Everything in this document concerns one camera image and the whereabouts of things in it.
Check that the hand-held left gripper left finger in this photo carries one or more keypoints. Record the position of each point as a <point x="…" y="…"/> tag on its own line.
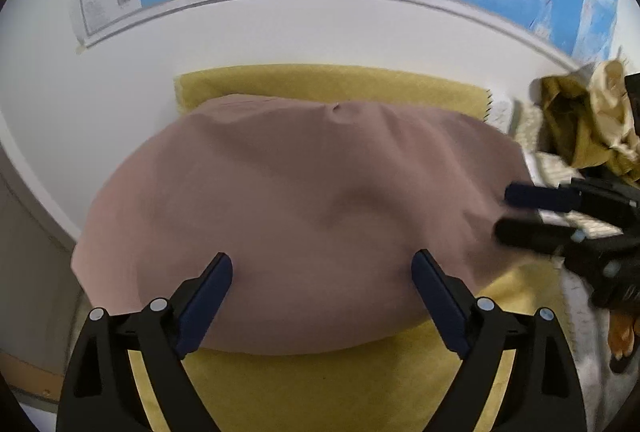
<point x="210" y="302"/>

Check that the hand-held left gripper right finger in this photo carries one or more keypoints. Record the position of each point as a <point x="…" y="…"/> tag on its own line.
<point x="440" y="302"/>

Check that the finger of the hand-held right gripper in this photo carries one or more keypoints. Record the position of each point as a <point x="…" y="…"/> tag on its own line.
<point x="535" y="236"/>
<point x="542" y="197"/>

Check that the pink hoodie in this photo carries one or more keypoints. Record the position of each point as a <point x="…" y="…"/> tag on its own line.
<point x="300" y="212"/>

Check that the person's right hand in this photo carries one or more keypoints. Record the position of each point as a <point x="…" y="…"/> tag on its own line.
<point x="625" y="332"/>

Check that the olive green garment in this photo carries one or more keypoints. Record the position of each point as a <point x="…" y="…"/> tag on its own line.
<point x="565" y="132"/>

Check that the beige garment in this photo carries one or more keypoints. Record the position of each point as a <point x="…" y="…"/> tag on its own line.
<point x="607" y="112"/>

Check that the yellow table mat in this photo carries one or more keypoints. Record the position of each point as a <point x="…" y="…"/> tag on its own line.
<point x="325" y="392"/>

